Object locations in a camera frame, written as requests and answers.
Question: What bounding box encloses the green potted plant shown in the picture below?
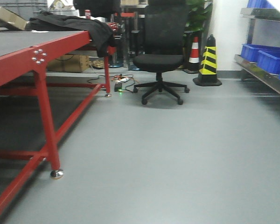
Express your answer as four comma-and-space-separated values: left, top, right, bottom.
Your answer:
185, 0, 213, 32

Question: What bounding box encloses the blue bin middle shelf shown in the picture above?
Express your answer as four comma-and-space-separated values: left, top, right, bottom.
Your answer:
257, 50, 280, 75

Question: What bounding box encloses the red metal table frame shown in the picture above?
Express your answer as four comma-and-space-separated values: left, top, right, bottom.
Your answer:
0, 30, 116, 216

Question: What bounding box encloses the black jacket on table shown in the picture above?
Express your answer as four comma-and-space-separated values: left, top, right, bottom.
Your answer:
25, 11, 117, 57

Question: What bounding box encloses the steel shelf rack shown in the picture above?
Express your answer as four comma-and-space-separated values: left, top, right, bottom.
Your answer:
234, 7, 280, 94

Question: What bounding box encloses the flattened cardboard on table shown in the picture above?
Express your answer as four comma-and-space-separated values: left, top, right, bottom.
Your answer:
0, 7, 27, 30

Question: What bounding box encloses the black yellow traffic cone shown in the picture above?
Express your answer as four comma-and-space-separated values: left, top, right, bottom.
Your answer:
193, 35, 222, 86

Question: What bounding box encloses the cardboard box under table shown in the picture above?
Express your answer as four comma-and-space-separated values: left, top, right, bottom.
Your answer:
47, 54, 90, 73

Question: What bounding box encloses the blue bin on shelf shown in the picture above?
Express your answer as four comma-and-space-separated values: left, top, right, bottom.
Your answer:
240, 43, 280, 63

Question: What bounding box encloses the black power adapter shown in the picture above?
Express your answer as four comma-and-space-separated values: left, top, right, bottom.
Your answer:
114, 83, 123, 92

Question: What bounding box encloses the red white traffic cone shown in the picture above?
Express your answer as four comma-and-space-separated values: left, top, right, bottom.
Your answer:
184, 36, 200, 74

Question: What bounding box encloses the black office chair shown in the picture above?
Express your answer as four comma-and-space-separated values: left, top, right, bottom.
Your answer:
133, 0, 189, 105

